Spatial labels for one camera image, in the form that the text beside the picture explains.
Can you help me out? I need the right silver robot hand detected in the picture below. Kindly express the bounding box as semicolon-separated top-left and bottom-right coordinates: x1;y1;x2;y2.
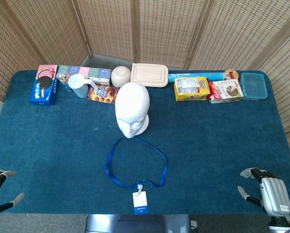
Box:
237;167;290;216

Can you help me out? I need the blue lanyard with badge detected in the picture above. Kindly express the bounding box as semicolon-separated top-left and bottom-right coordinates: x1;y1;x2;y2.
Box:
105;136;169;216

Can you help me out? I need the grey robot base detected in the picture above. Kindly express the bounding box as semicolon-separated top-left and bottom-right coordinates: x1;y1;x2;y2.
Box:
85;214;192;233

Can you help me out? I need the teal table cloth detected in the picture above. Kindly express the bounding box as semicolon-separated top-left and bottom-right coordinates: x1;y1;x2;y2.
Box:
0;69;290;216

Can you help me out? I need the blue transparent food container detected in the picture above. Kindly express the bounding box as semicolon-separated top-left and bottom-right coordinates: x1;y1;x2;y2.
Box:
240;72;268;101

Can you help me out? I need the red white biscuit box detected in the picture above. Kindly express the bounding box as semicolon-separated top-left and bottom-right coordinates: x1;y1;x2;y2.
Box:
208;79;244;104

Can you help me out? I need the blue Oreo cookie box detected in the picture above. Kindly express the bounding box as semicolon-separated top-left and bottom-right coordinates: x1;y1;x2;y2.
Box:
29;64;59;106

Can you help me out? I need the small round snack cup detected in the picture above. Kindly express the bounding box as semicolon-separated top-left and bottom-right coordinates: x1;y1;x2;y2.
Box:
223;68;239;81

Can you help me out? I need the blue cylindrical roll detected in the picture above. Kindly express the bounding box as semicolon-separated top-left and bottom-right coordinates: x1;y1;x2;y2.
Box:
168;70;225;83

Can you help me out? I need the yellow Lipo snack bag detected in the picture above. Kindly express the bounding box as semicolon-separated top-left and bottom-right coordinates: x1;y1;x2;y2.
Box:
173;76;211;102

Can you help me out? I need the clear snack jar blue label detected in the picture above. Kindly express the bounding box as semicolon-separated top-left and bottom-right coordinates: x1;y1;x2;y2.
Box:
56;73;72;92

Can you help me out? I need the pale blue plastic pitcher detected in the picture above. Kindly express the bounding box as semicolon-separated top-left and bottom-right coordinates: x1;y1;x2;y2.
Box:
68;74;99;99

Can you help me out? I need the brown chocolate cookie box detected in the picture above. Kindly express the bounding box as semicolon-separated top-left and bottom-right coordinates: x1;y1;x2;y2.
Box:
87;84;120;105

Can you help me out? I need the pastel tissue multipack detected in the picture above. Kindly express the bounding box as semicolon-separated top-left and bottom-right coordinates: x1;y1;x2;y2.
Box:
56;65;112;86

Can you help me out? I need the white foam mannequin head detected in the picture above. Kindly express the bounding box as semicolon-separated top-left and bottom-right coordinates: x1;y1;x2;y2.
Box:
115;82;151;139

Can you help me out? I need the beige lidded lunch box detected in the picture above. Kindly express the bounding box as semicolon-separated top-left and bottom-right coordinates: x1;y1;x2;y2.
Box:
130;63;169;88

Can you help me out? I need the beige bowl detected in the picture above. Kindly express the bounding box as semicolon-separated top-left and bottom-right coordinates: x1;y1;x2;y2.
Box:
111;66;132;88

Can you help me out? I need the woven folding screen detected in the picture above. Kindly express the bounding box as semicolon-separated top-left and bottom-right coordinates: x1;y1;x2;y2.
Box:
0;0;290;170

